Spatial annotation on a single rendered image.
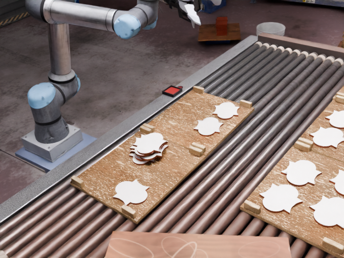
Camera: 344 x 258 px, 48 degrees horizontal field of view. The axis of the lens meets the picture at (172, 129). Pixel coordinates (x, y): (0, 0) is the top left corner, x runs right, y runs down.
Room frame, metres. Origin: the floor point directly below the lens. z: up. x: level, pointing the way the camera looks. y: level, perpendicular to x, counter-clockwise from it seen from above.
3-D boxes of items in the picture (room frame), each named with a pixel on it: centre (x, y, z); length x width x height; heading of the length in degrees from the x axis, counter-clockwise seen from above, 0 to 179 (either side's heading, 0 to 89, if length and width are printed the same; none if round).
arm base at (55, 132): (1.46, 0.54, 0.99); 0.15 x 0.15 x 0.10
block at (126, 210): (0.93, 0.17, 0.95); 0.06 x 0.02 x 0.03; 49
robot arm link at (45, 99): (1.47, 0.53, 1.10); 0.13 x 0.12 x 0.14; 155
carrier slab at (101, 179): (1.16, 0.14, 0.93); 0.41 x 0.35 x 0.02; 139
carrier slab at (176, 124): (1.48, -0.13, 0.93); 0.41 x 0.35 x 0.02; 139
